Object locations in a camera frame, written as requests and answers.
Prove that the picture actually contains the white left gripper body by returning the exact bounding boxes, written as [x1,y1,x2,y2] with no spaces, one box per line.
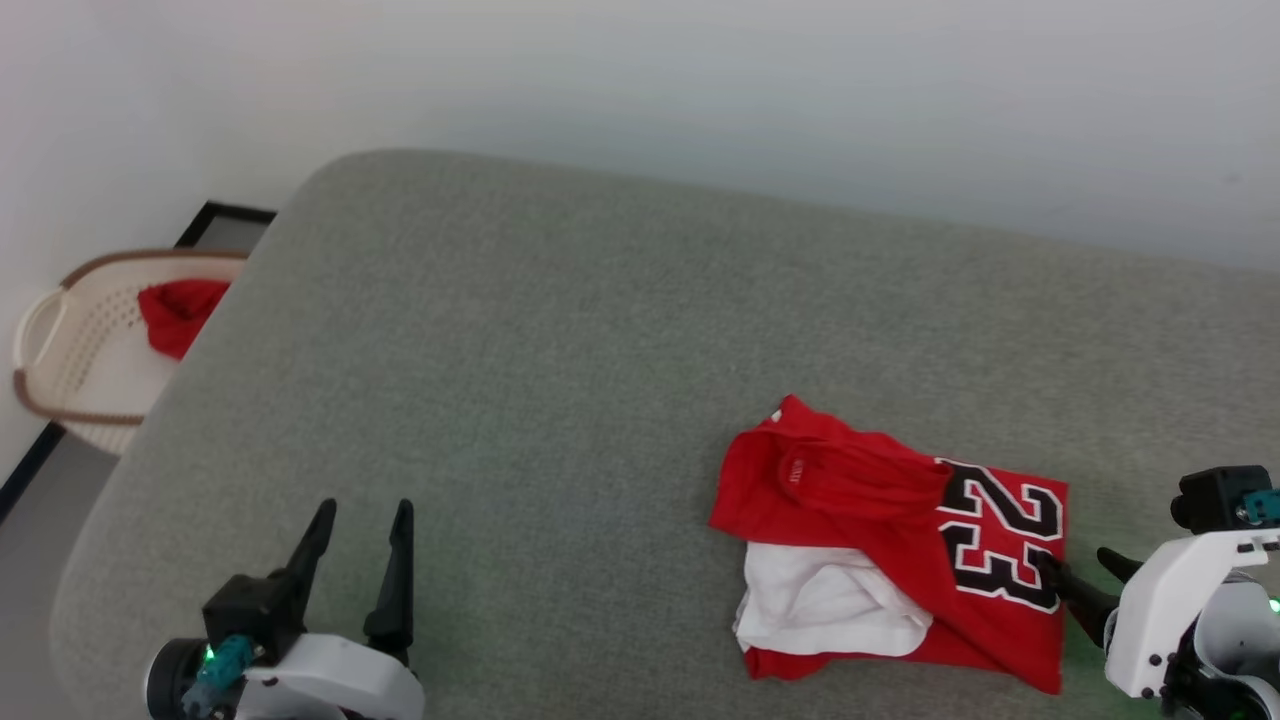
[238,632,427,720]

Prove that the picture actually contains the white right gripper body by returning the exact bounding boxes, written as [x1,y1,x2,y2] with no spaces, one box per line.
[1104,529,1280,699]

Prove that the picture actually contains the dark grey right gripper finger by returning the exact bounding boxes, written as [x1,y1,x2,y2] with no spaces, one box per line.
[1096,547,1147,585]
[1034,552,1122,647]

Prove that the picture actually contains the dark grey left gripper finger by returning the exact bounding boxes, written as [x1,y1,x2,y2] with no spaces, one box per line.
[362,499,416,667]
[284,498,339,603]

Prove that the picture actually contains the red and white jersey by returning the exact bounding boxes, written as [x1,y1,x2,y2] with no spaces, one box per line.
[707,393,1070,696]

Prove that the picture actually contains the grey fabric sofa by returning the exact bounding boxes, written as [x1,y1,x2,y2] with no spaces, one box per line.
[48,148,1280,720]

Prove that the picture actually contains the red cloth in basket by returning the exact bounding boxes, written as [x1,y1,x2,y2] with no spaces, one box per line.
[136,278,234,362]

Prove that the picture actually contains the beige laundry basket brown rim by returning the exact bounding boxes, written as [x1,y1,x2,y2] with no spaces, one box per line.
[11,247,252,458]

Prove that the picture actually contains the teal left cable connector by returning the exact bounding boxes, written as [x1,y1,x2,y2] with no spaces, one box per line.
[183,634,258,719]

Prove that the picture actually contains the black floor frame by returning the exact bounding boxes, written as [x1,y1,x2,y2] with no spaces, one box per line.
[0,200,279,523]

